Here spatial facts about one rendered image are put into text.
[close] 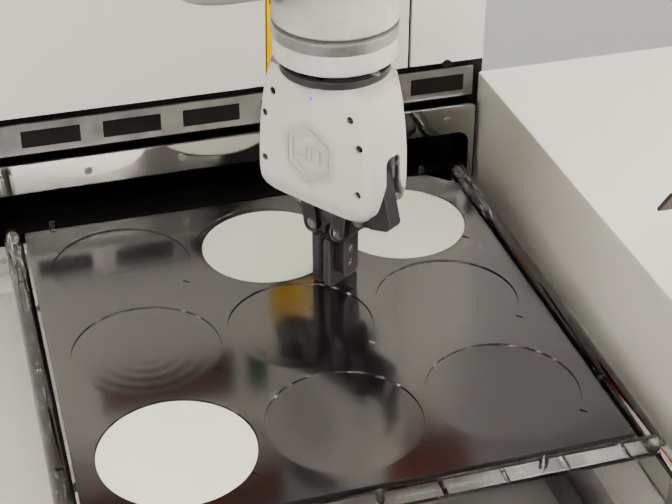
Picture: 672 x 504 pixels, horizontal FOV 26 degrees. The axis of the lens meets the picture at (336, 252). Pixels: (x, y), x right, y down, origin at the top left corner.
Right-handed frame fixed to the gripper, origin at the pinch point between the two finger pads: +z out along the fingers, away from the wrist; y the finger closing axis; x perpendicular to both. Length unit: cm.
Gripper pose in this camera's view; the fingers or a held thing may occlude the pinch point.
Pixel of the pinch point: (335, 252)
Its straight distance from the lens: 105.2
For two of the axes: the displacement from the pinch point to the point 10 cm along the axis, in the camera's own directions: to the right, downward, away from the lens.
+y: 7.7, 3.5, -5.3
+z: 0.0, 8.4, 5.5
